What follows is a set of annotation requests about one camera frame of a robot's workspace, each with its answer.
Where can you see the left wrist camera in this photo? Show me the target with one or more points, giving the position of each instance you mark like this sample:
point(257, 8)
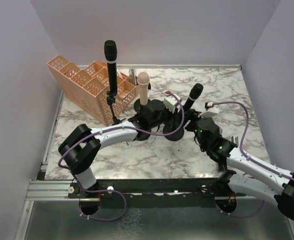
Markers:
point(172, 101)

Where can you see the peach plastic desk organizer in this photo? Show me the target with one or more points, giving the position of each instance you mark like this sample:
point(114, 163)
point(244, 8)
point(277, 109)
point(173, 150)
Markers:
point(87, 88)

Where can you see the black microphone silver grille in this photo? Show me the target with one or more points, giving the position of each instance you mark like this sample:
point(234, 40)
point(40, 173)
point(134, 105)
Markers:
point(222, 167)

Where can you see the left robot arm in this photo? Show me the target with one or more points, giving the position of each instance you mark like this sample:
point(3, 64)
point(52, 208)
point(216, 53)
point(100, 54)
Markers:
point(163, 118)

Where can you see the clear ruler in organizer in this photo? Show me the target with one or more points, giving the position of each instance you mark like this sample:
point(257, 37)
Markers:
point(132, 76)

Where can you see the black slim microphone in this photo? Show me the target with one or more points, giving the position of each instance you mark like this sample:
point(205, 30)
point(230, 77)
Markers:
point(194, 94)

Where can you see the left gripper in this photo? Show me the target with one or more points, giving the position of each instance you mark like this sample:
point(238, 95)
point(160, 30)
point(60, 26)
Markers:
point(171, 117)

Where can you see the markers in organizer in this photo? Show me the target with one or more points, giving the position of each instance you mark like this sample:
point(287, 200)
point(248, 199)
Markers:
point(119, 74)

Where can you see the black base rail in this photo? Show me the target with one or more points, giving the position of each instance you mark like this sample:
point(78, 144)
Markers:
point(154, 193)

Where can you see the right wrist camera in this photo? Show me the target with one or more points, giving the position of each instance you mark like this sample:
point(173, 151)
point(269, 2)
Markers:
point(211, 110)

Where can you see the black round-base stand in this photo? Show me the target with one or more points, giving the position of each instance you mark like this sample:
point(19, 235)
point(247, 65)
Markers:
point(175, 136)
point(140, 122)

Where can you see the black tripod mic stand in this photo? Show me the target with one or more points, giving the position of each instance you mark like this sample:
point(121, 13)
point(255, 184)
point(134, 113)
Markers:
point(110, 101)

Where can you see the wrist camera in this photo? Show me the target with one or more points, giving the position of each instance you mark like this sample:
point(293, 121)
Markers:
point(172, 101)
point(211, 110)

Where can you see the pens in white packet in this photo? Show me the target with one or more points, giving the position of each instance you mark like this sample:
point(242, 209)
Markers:
point(233, 139)

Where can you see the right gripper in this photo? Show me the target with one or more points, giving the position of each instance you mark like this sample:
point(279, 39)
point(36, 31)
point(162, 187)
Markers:
point(193, 119)

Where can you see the beige microphone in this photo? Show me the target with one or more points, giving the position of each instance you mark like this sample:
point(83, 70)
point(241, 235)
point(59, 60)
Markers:
point(143, 81)

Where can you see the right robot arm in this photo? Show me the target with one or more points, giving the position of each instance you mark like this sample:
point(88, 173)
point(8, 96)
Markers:
point(252, 176)

